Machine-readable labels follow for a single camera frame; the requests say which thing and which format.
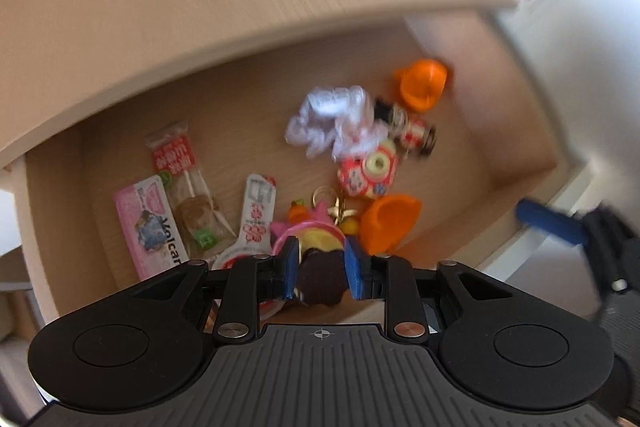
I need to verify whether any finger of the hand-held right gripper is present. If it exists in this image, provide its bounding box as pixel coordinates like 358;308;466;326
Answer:
516;198;590;249

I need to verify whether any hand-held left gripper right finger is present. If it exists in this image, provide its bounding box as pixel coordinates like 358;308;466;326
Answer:
344;238;507;347

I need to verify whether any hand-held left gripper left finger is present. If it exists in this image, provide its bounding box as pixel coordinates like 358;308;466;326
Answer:
117;238;302;343

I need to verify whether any pink doll keychain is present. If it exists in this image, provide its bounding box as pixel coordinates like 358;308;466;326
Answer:
271;186;362;308

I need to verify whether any white sachet red print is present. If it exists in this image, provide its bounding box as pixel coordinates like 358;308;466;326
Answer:
210;174;277;270

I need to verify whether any orange capsule half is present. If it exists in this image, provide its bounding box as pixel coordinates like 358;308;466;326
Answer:
360;193;422;255
393;58;455;112

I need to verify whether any round red patterned toy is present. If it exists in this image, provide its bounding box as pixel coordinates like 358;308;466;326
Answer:
337;142;399;198

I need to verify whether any clear snack packet red label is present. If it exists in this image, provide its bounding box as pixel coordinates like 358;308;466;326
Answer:
145;122;237;258

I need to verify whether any dark figurine toy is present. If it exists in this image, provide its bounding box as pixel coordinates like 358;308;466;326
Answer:
372;96;439;162

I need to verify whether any white plastic bag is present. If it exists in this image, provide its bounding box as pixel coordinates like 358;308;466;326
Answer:
285;85;388;162

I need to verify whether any pink card packet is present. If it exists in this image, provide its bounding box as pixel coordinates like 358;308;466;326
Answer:
113;174;190;280

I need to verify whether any wooden drawer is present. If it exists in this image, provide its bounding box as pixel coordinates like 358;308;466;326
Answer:
5;9;601;330

